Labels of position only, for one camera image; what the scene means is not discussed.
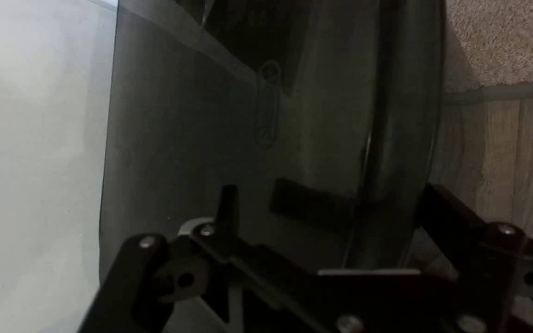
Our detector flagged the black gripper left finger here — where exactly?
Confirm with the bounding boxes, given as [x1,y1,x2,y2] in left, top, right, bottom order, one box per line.
[79,182,366,333]

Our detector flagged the grey step bin with lid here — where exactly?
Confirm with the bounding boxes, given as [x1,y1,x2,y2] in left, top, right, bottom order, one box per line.
[98,0,451,333]

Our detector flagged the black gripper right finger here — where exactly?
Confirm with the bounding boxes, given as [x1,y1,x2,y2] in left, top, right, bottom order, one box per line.
[422,182,533,333]

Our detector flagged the black open waste bin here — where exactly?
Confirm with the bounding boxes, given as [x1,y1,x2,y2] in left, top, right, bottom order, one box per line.
[116,0,318,88]

